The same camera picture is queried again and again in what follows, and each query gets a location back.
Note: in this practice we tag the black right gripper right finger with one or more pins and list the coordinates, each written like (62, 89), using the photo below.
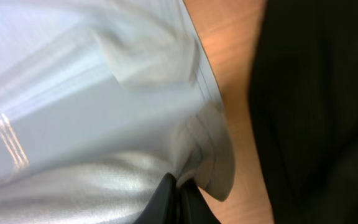
(193, 207)

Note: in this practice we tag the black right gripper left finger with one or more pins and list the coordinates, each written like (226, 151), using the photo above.
(161, 209)

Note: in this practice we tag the light blue t-shirt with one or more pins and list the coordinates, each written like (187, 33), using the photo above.
(98, 101)

